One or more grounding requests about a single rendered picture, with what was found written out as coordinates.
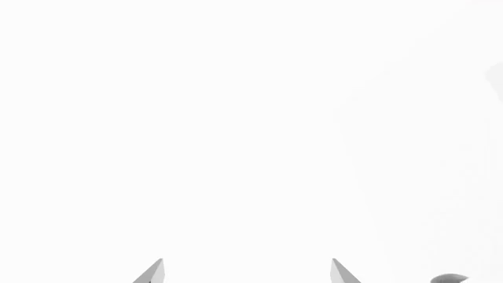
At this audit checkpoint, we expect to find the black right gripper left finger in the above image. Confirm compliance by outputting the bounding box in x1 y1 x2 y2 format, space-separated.
132 257 166 283

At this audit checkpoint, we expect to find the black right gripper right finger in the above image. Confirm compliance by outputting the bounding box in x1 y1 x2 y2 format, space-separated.
329 257 362 283

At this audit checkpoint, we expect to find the dark rounded object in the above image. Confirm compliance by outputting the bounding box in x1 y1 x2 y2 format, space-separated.
429 273 470 283

